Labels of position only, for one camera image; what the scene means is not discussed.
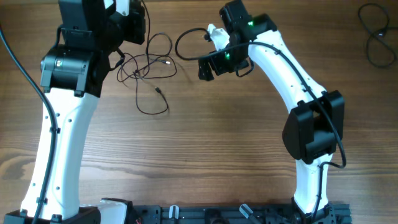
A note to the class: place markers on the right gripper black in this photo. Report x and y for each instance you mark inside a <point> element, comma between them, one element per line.
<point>206,68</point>

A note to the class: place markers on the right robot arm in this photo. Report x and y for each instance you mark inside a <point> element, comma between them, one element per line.
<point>314,127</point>

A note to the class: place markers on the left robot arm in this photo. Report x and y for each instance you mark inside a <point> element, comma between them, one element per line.
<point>72,76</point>

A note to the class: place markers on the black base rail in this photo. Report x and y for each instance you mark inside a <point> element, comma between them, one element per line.
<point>243,214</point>

